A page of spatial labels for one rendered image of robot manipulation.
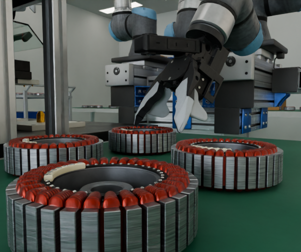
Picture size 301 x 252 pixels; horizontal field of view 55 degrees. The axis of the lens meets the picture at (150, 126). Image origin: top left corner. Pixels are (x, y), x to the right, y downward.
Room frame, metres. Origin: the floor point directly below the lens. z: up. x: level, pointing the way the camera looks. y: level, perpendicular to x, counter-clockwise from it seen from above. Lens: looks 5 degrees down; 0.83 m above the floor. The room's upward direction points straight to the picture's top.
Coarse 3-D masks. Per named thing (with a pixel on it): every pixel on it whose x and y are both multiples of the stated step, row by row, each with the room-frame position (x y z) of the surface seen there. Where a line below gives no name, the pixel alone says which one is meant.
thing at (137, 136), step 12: (108, 132) 0.47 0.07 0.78; (120, 132) 0.44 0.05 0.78; (132, 132) 0.43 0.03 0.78; (144, 132) 0.43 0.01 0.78; (156, 132) 0.44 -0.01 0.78; (168, 132) 0.45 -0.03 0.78; (108, 144) 0.47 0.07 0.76; (120, 144) 0.44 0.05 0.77; (132, 144) 0.43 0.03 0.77; (144, 144) 0.43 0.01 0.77; (156, 144) 0.44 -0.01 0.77; (168, 144) 0.44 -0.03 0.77
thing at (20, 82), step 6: (18, 60) 0.63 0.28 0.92; (18, 66) 0.63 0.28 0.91; (24, 66) 0.64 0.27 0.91; (18, 72) 0.63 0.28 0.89; (24, 72) 0.64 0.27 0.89; (30, 72) 0.65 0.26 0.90; (18, 78) 0.63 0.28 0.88; (24, 78) 0.64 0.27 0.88; (30, 78) 0.65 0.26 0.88; (18, 84) 0.67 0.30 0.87; (24, 84) 0.67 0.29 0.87; (30, 84) 0.67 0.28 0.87; (36, 84) 0.67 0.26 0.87
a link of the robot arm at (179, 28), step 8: (184, 0) 0.71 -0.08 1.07; (192, 0) 0.70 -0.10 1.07; (200, 0) 0.70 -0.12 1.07; (184, 8) 0.70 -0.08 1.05; (192, 8) 0.69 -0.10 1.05; (176, 16) 0.72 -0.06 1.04; (184, 16) 0.69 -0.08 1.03; (192, 16) 0.69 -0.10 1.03; (168, 24) 0.73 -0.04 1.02; (176, 24) 0.71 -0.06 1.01; (184, 24) 0.69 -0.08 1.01; (168, 32) 0.71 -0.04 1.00; (176, 32) 0.70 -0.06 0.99; (184, 32) 0.68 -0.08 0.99
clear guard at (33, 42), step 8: (16, 24) 0.89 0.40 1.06; (24, 24) 0.89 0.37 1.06; (16, 32) 0.94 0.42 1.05; (24, 32) 0.93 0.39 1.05; (32, 32) 0.91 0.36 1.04; (16, 40) 0.98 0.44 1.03; (24, 40) 0.96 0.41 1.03; (32, 40) 0.94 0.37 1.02; (40, 40) 0.93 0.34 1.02; (16, 48) 1.01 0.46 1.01; (24, 48) 0.99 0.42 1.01; (32, 48) 0.97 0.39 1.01
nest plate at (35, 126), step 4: (32, 120) 0.77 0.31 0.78; (20, 124) 0.63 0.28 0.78; (24, 124) 0.63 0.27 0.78; (28, 124) 0.63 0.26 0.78; (32, 124) 0.62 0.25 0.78; (36, 124) 0.63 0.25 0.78; (40, 124) 0.63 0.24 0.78; (44, 124) 0.63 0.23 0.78; (72, 124) 0.69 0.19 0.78; (76, 124) 0.70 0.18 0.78; (80, 124) 0.71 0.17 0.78; (84, 124) 0.73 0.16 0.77; (20, 128) 0.63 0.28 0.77; (24, 128) 0.62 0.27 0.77; (28, 128) 0.61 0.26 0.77; (32, 128) 0.61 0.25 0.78; (36, 128) 0.61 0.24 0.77; (40, 128) 0.62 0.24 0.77; (44, 128) 0.63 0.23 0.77
